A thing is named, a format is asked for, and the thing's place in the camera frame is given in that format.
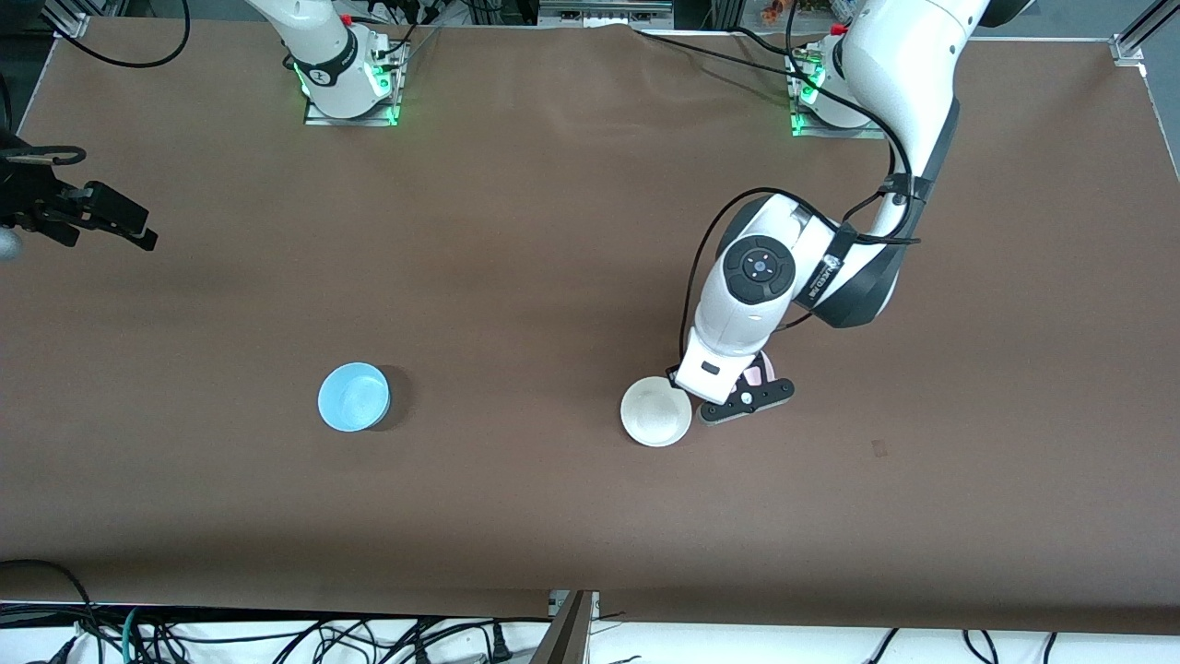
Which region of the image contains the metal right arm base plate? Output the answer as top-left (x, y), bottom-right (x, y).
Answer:
top-left (304, 92), bottom-right (402, 127)

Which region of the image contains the white bowl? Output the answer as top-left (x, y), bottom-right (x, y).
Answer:
top-left (619, 376), bottom-right (693, 448)

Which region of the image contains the grey power strip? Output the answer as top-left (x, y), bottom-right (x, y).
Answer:
top-left (539, 0), bottom-right (674, 26)

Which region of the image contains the thick black floor cable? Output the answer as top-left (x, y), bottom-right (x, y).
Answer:
top-left (0, 559), bottom-right (95, 664)

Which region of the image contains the aluminium profile post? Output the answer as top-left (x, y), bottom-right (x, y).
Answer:
top-left (530, 590), bottom-right (600, 664)

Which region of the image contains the blue bowl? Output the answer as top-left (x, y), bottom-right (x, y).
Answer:
top-left (317, 362), bottom-right (392, 433)

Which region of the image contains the pink bowl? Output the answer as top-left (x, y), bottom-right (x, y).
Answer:
top-left (737, 349), bottom-right (777, 393)

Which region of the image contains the brown table cover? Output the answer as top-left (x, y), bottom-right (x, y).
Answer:
top-left (0, 17), bottom-right (1180, 637)

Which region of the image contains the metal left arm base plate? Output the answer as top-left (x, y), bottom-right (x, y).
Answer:
top-left (791, 92), bottom-right (888, 139)

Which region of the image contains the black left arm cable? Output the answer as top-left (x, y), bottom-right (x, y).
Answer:
top-left (678, 0), bottom-right (923, 370)

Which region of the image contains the black cable on table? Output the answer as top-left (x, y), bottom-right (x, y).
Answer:
top-left (630, 26), bottom-right (812, 84)

